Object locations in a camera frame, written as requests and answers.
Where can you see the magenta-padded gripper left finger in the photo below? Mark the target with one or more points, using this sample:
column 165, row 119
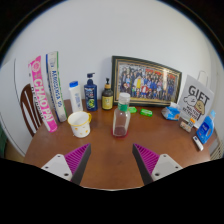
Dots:
column 76, row 159

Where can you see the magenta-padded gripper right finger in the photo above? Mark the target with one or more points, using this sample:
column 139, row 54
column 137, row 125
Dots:
column 148, row 160

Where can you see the clear green-labelled plastic bottle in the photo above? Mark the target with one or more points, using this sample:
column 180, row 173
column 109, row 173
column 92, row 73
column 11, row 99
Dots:
column 121, row 120

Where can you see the small green pack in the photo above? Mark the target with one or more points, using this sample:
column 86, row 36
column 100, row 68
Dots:
column 132, row 110
column 146, row 112

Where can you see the patterned pouch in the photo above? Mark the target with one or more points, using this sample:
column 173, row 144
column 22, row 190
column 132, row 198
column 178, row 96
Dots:
column 185, row 125

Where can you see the blue tissue pack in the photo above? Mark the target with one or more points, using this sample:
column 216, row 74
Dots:
column 170, row 112

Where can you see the white remote control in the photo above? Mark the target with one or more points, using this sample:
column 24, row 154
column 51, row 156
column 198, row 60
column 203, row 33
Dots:
column 198, row 143

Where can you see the colourful puzzle cube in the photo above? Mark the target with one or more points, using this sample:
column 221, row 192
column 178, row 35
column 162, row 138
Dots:
column 192, row 120

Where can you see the white bottle with blue cap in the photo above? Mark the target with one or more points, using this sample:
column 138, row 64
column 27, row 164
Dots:
column 76, row 98

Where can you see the blue detergent bottle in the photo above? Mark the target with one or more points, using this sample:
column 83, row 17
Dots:
column 205, row 130

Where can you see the dark blue pump bottle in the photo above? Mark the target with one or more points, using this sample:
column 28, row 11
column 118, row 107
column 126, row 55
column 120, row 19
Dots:
column 91, row 96

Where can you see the amber pump bottle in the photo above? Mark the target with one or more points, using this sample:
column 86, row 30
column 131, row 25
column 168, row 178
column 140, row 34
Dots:
column 107, row 100

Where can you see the white radiator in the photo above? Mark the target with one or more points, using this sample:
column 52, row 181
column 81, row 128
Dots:
column 217, row 150

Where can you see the pink shuttlecock tube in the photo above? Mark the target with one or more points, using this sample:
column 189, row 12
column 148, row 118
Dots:
column 41, row 93

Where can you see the brown wooden chair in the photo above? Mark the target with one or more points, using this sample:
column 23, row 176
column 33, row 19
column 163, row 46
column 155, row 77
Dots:
column 26, row 103

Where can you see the white and green shuttlecock tube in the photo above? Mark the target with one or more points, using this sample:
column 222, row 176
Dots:
column 56, row 86

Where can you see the green crate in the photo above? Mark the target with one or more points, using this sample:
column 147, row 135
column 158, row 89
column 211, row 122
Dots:
column 2, row 141

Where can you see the framed group photo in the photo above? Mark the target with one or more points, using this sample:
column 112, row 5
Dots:
column 146, row 81

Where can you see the white paper gift bag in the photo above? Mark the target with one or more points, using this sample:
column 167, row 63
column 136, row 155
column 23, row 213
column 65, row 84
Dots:
column 198, row 96

